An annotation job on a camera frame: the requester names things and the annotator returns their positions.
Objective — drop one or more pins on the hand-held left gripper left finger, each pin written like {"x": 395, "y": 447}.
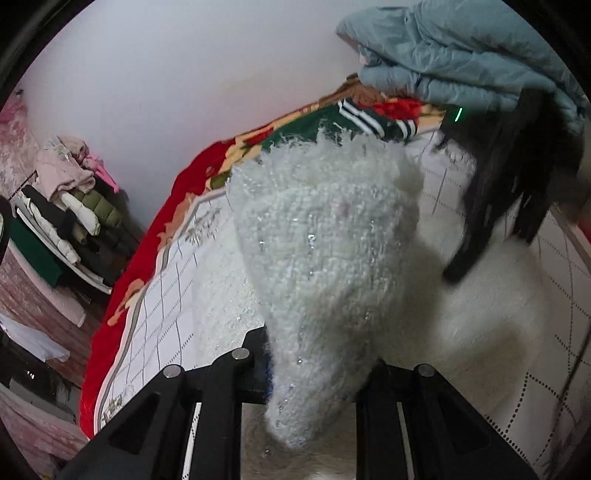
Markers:
{"x": 249, "y": 369}

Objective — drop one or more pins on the white fuzzy cardigan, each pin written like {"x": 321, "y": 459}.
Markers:
{"x": 323, "y": 254}

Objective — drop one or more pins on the red floral blanket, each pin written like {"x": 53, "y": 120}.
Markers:
{"x": 194, "y": 170}

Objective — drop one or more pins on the white checked floral sheet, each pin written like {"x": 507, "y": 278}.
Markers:
{"x": 161, "y": 300}

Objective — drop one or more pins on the white puffer jacket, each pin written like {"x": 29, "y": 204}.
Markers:
{"x": 51, "y": 230}

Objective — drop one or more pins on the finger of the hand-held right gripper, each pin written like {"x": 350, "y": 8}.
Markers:
{"x": 475, "y": 240}

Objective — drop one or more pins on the green folded garment white stripes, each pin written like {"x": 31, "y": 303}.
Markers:
{"x": 300, "y": 129}

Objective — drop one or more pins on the pink jacket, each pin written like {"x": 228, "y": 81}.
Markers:
{"x": 60, "y": 170}

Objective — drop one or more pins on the blue quilted comforter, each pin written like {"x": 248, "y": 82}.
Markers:
{"x": 461, "y": 46}

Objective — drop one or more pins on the green hanging garment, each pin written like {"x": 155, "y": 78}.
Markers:
{"x": 34, "y": 254}

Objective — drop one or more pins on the pink hanger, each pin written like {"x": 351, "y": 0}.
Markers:
{"x": 105, "y": 175}

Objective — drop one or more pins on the pink fluffy garment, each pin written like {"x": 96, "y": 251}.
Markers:
{"x": 60, "y": 307}

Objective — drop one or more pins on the brown cloth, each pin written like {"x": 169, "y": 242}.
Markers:
{"x": 369, "y": 92}

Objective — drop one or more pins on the pink patterned cloth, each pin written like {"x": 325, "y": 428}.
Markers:
{"x": 32, "y": 429}

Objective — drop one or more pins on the olive puffer jacket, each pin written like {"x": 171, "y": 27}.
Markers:
{"x": 104, "y": 210}

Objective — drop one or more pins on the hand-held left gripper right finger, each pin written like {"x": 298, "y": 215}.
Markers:
{"x": 383, "y": 383}

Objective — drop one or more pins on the white cloth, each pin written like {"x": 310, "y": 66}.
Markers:
{"x": 32, "y": 339}

